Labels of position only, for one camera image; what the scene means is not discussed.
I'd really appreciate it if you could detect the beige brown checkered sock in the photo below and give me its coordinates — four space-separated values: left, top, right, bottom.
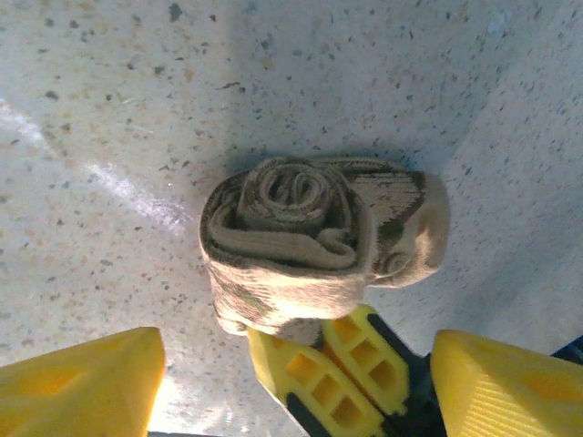
199 156 452 347
236 161 361 270

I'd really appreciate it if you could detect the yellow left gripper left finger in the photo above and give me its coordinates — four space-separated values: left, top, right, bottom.
0 326 167 437

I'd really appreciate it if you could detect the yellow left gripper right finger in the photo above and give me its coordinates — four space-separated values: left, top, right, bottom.
429 329 583 437

